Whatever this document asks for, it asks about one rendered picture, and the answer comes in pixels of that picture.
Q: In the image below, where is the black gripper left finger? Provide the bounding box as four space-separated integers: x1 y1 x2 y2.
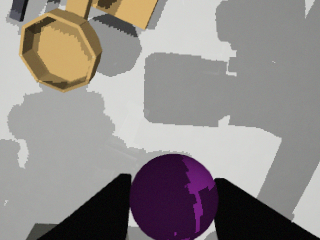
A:
37 173 132 240

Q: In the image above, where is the dark purple ball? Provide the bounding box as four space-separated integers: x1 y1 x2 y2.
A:
129 153 219 240

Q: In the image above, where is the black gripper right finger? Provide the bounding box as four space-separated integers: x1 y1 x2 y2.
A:
213 177 320 240

